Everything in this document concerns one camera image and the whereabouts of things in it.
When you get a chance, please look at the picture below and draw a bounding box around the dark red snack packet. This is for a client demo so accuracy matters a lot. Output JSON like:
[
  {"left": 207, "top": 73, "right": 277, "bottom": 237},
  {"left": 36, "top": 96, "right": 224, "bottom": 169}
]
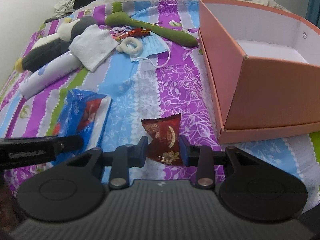
[{"left": 141, "top": 113, "right": 183, "bottom": 166}]

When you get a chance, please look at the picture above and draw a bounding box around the blue tissue pack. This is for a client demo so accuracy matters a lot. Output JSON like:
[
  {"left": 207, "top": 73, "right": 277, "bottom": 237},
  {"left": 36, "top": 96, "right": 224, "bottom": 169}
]
[{"left": 51, "top": 89, "right": 112, "bottom": 166}]

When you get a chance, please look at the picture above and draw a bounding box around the white cylindrical bottle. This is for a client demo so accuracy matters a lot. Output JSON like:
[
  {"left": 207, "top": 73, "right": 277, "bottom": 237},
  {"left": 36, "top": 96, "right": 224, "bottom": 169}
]
[{"left": 18, "top": 51, "right": 81, "bottom": 100}]

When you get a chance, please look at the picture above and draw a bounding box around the colourful striped bedsheet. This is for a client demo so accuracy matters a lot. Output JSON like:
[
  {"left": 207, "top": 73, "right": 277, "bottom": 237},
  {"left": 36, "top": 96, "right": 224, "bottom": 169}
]
[{"left": 1, "top": 0, "right": 319, "bottom": 204}]

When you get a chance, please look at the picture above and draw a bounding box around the white fluffy hair scrunchie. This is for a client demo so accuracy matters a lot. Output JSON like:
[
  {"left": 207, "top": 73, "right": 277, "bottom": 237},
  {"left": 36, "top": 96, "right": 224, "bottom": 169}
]
[{"left": 116, "top": 37, "right": 143, "bottom": 56}]

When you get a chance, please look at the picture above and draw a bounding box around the penguin plush toy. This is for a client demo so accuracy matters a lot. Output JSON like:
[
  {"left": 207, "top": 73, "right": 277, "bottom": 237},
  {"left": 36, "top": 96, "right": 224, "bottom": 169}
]
[{"left": 15, "top": 16, "right": 97, "bottom": 73}]

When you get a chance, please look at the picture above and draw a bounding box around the pink cardboard box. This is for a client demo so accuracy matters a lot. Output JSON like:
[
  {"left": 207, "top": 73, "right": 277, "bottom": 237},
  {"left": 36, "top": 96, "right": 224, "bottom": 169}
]
[{"left": 199, "top": 0, "right": 319, "bottom": 144}]

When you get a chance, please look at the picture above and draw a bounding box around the white folded tissue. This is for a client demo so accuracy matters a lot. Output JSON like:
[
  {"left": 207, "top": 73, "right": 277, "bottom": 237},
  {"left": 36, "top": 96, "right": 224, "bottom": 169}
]
[{"left": 69, "top": 24, "right": 119, "bottom": 72}]

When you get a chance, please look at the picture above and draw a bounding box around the blue face mask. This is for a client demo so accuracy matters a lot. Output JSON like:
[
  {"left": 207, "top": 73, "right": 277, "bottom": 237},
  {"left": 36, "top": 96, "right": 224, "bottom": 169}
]
[{"left": 130, "top": 33, "right": 171, "bottom": 68}]

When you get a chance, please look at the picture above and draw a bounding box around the red candy wrapper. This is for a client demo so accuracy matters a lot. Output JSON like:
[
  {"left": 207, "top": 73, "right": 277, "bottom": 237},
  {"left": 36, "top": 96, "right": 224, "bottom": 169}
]
[{"left": 112, "top": 27, "right": 151, "bottom": 41}]

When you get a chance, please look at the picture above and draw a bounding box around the green plush stick toy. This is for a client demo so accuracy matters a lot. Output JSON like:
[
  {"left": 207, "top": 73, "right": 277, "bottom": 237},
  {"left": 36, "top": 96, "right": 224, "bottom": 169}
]
[{"left": 105, "top": 11, "right": 198, "bottom": 48}]

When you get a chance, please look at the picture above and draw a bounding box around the white crumpled cloth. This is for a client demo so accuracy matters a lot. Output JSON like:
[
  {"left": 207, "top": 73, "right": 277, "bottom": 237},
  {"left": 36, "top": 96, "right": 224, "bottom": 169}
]
[{"left": 53, "top": 0, "right": 74, "bottom": 17}]

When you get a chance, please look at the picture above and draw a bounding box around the blue curtain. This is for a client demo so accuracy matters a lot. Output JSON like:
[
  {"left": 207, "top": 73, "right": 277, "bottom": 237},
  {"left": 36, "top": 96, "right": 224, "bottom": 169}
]
[{"left": 306, "top": 0, "right": 320, "bottom": 27}]

